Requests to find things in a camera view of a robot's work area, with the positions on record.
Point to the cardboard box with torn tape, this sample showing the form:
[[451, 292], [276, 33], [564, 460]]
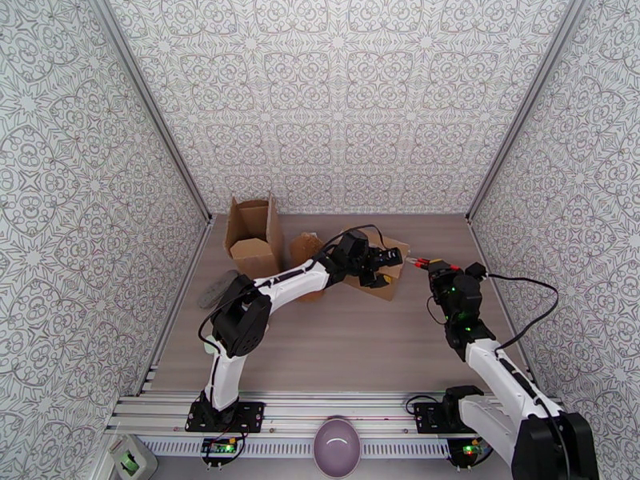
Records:
[[380, 292]]

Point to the red and black utility knife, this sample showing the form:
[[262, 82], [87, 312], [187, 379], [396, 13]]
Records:
[[417, 262]]

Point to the cardboard box with clear tape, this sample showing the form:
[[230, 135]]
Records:
[[250, 253]]

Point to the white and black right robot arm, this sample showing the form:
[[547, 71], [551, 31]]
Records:
[[500, 373]]

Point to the grey oblong stone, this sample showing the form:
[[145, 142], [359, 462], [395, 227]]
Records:
[[217, 289]]

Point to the small pale green round container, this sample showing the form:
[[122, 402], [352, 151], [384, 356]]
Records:
[[210, 345]]

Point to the purple bowl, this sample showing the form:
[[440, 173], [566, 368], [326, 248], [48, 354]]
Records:
[[337, 446]]

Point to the white device with green part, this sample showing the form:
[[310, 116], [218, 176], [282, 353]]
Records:
[[127, 458]]

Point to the aluminium table edge rail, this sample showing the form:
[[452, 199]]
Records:
[[483, 253], [199, 246]]

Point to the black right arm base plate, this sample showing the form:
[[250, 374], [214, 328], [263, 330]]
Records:
[[430, 418]]

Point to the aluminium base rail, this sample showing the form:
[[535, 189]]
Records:
[[325, 406]]

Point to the aluminium corner post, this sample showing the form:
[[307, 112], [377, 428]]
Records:
[[151, 107], [525, 106]]

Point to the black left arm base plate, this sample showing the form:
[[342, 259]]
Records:
[[247, 416]]

